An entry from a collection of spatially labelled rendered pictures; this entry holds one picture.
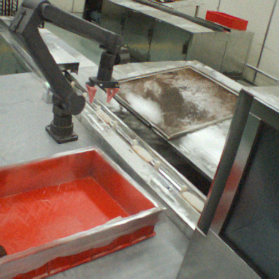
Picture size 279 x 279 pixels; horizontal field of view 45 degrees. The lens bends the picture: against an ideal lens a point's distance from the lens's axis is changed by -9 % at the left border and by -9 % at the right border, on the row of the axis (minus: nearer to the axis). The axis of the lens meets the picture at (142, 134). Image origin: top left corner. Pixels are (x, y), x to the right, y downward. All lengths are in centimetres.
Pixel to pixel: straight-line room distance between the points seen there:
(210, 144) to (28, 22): 73
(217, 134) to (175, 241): 52
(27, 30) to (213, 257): 76
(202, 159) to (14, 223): 63
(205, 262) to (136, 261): 21
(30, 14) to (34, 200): 52
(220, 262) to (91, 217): 41
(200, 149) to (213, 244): 61
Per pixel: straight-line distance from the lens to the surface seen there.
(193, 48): 411
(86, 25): 120
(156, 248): 92
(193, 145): 125
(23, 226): 92
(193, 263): 76
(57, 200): 101
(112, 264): 86
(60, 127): 128
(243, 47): 496
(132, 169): 112
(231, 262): 67
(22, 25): 104
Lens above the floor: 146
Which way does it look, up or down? 27 degrees down
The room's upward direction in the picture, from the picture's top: 11 degrees clockwise
